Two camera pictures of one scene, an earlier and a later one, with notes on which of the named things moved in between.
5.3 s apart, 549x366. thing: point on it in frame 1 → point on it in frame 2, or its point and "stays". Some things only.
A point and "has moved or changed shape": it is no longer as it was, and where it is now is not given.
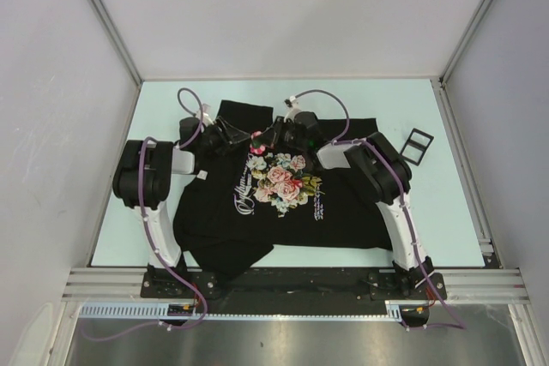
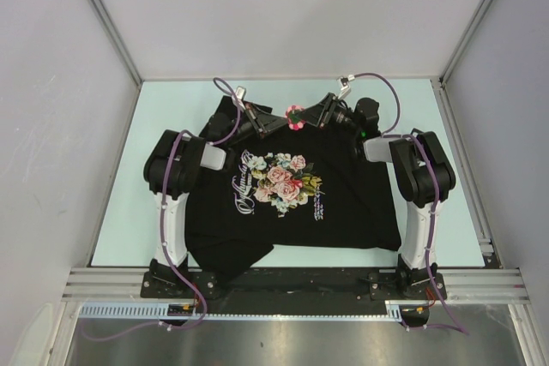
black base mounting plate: (293, 285) stays
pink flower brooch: (256, 147) has moved or changed shape
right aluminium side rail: (474, 196) stays
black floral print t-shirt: (243, 203) stays
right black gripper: (278, 127) → (321, 114)
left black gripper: (230, 135) → (261, 122)
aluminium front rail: (503, 285) stays
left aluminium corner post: (98, 4) stays
